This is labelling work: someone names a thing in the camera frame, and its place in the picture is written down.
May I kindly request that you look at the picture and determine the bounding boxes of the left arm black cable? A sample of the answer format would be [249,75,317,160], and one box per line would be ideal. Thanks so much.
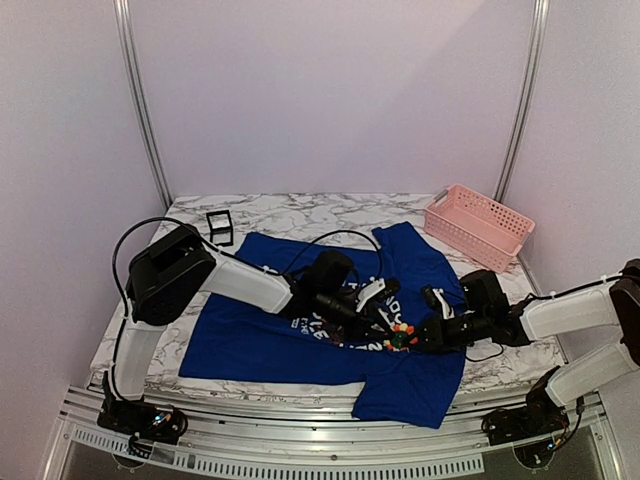
[110,215,389,311]

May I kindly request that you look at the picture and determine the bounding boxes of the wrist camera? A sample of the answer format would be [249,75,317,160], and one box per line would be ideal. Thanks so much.
[356,278,401,313]
[422,286,455,320]

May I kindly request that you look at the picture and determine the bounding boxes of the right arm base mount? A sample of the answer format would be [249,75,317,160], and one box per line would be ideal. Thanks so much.
[481,400,573,449]

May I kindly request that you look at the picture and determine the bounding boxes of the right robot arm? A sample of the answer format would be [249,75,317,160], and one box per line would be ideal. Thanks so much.
[408,259,639,436]

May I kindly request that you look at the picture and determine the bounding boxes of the blue printed t-shirt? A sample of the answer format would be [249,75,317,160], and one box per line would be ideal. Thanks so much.
[179,222,465,429]

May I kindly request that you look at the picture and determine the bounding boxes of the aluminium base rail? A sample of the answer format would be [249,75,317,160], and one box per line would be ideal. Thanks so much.
[42,387,624,479]

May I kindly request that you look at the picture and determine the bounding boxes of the orange yellow flower brooch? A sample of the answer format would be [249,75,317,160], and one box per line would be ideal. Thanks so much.
[383,323,419,352]

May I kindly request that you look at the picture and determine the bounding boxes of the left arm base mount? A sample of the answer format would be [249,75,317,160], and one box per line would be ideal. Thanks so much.
[97,399,188,445]

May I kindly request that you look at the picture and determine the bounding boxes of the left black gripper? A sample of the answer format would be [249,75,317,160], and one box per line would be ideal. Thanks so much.
[316,290,396,345]

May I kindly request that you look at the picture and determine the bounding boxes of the pink plastic basket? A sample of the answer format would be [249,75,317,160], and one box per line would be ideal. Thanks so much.
[424,184,535,273]

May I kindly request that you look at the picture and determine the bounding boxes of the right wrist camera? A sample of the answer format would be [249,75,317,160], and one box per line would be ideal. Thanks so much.
[422,286,455,320]

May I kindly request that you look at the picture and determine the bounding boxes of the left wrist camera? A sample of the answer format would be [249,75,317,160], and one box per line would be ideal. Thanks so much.
[356,278,401,313]

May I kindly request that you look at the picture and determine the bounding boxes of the black brooch display box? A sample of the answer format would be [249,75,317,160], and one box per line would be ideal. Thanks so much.
[205,209,234,247]

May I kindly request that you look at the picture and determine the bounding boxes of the aluminium frame post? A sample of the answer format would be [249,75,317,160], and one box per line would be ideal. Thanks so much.
[113,0,173,210]
[493,0,550,203]

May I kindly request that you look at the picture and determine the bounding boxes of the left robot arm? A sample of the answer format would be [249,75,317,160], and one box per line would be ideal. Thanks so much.
[104,221,400,434]

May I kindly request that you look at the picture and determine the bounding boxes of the right aluminium frame post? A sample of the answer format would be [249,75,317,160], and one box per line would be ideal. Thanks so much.
[493,0,550,203]

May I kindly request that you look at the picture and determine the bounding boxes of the left aluminium frame post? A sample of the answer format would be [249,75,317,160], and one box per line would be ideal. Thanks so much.
[113,0,173,210]

